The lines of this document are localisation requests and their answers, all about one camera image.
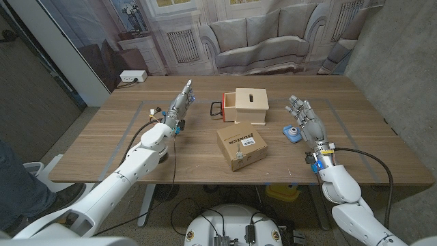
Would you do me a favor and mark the black floor cable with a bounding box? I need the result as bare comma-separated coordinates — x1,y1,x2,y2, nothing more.
169,197,226,237

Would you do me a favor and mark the thin black hanging cable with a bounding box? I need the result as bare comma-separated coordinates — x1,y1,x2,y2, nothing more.
94,135,178,237

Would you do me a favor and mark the grey table leg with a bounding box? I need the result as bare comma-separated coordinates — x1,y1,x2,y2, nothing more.
309,186,331,232

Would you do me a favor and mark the person leg in jeans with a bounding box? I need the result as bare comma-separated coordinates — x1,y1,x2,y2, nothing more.
0,139,57,230

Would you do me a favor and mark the blue toy camera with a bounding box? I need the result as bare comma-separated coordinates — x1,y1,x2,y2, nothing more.
282,124,303,144

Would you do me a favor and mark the printed living room backdrop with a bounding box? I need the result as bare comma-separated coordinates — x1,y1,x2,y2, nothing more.
37,0,386,93

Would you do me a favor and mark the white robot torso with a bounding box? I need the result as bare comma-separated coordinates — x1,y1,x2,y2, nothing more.
184,204,283,246

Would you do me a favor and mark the white table leg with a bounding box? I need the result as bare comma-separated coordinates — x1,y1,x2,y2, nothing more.
137,184,157,228

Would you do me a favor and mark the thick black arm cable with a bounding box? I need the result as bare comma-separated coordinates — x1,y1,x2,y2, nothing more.
333,146,395,230
119,118,162,165

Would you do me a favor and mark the black round floor object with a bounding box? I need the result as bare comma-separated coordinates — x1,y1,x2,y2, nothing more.
152,184,180,203

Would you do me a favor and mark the brown cardboard package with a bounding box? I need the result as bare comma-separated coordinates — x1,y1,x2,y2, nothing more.
216,120,269,172

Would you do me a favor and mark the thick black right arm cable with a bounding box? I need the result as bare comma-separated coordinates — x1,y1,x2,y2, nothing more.
333,146,395,230

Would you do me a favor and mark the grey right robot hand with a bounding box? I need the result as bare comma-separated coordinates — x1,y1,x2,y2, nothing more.
285,94,335,152

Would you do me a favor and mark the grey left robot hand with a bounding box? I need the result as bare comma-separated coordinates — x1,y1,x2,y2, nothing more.
164,79,196,131

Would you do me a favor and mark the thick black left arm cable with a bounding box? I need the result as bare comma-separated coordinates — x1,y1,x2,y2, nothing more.
119,118,162,165

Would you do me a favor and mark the white power strip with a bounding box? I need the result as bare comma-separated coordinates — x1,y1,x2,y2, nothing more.
119,70,148,83

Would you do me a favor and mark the wooden box with slot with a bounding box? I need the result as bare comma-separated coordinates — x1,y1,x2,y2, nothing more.
234,87,270,126

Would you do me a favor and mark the dark shoe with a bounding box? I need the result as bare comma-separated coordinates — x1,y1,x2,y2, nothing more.
47,183,87,210

